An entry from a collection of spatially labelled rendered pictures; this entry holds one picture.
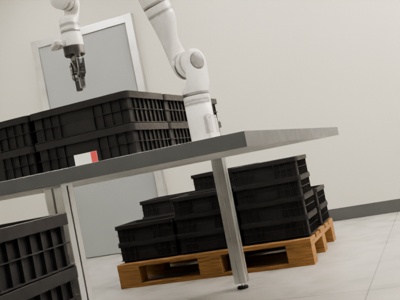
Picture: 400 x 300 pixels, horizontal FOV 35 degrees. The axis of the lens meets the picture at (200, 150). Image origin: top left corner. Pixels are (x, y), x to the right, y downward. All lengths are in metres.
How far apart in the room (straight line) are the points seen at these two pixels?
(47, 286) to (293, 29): 4.28
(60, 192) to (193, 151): 0.44
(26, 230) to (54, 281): 0.12
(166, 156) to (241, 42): 3.83
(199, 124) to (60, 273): 0.97
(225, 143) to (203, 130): 0.56
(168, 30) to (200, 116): 0.31
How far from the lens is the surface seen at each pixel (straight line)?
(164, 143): 2.29
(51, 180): 1.76
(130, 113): 2.09
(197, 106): 2.10
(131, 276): 3.87
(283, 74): 5.25
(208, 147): 1.55
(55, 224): 1.28
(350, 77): 5.16
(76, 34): 2.29
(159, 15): 2.13
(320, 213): 3.93
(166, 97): 2.37
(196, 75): 2.12
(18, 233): 1.18
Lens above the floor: 0.63
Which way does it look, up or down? 2 degrees up
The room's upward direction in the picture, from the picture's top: 11 degrees counter-clockwise
